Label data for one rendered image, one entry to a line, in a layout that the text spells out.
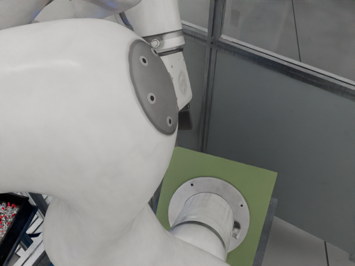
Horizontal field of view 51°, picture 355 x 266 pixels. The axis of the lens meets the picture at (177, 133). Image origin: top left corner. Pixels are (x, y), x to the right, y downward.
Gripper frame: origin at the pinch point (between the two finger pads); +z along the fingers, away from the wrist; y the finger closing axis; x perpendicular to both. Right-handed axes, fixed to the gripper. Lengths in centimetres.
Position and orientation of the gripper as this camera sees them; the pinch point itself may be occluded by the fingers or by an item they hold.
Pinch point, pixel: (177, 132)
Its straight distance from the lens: 70.0
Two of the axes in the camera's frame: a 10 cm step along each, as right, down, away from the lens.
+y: 3.1, -3.4, 8.9
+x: -9.4, 0.7, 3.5
